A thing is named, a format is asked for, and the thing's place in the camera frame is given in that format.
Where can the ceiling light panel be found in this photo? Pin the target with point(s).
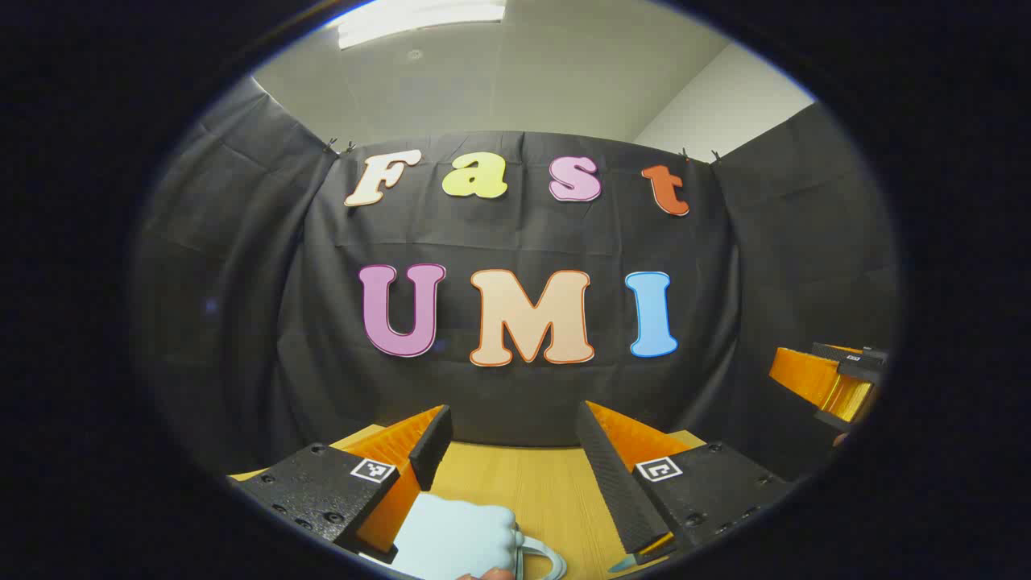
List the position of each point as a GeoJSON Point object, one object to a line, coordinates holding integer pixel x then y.
{"type": "Point", "coordinates": [419, 20]}

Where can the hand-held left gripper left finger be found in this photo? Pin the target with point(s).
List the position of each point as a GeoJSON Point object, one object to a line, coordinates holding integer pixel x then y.
{"type": "Point", "coordinates": [433, 443]}

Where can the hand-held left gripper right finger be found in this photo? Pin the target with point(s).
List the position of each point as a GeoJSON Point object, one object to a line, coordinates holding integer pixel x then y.
{"type": "Point", "coordinates": [604, 467]}

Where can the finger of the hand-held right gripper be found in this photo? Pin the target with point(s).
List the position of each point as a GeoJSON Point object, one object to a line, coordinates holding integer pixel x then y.
{"type": "Point", "coordinates": [805, 374]}

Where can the blue skin care tube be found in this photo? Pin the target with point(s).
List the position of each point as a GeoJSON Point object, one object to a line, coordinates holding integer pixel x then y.
{"type": "Point", "coordinates": [624, 563]}

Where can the light blue suitcase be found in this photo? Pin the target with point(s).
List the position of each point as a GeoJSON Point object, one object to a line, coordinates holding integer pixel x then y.
{"type": "Point", "coordinates": [459, 532]}

